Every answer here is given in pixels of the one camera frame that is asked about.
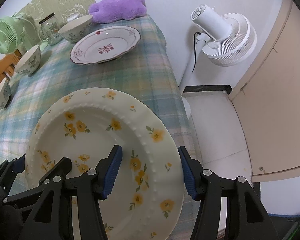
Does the white standing fan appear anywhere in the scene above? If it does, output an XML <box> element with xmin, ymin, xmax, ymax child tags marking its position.
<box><xmin>179</xmin><ymin>4</ymin><xmax>257</xmax><ymax>120</ymax></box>

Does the glass mug jar black lid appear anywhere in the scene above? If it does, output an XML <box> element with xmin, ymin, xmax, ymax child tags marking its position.
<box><xmin>39</xmin><ymin>12</ymin><xmax>62</xmax><ymax>46</ymax></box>

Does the red print scalloped plate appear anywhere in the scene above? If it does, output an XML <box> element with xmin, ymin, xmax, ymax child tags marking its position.
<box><xmin>70</xmin><ymin>26</ymin><xmax>142</xmax><ymax>65</ymax></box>

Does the purple plush toy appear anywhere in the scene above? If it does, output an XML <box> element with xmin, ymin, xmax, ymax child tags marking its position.
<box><xmin>88</xmin><ymin>0</ymin><xmax>147</xmax><ymax>23</ymax></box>

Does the yellow floral plate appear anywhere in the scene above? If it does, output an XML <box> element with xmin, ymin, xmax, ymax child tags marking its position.
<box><xmin>24</xmin><ymin>87</ymin><xmax>185</xmax><ymax>240</ymax></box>

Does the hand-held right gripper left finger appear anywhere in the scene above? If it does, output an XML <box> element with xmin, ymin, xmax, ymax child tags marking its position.
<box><xmin>25</xmin><ymin>145</ymin><xmax>123</xmax><ymax>240</ymax></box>

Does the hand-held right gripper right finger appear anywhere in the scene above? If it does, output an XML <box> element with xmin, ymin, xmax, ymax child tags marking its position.
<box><xmin>178</xmin><ymin>146</ymin><xmax>269</xmax><ymax>240</ymax></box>

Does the green desk fan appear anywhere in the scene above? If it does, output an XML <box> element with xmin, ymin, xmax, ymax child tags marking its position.
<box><xmin>0</xmin><ymin>12</ymin><xmax>40</xmax><ymax>55</ymax></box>

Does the plaid tablecloth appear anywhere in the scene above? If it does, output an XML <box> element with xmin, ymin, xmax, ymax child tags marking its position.
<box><xmin>0</xmin><ymin>14</ymin><xmax>198</xmax><ymax>240</ymax></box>

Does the black fan cable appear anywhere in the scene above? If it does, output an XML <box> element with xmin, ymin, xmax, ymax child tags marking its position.
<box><xmin>192</xmin><ymin>31</ymin><xmax>200</xmax><ymax>73</ymax></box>

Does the beige door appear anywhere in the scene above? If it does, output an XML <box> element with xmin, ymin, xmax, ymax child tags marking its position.
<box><xmin>227</xmin><ymin>0</ymin><xmax>300</xmax><ymax>183</ymax></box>

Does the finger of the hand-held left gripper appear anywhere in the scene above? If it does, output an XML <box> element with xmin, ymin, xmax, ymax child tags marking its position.
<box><xmin>0</xmin><ymin>154</ymin><xmax>25</xmax><ymax>195</ymax></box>
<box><xmin>4</xmin><ymin>157</ymin><xmax>73</xmax><ymax>205</ymax></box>

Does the green floral bowl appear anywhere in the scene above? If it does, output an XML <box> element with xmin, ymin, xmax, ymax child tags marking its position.
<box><xmin>14</xmin><ymin>44</ymin><xmax>42</xmax><ymax>77</ymax></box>
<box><xmin>58</xmin><ymin>14</ymin><xmax>94</xmax><ymax>43</ymax></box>
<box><xmin>0</xmin><ymin>77</ymin><xmax>12</xmax><ymax>110</ymax></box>

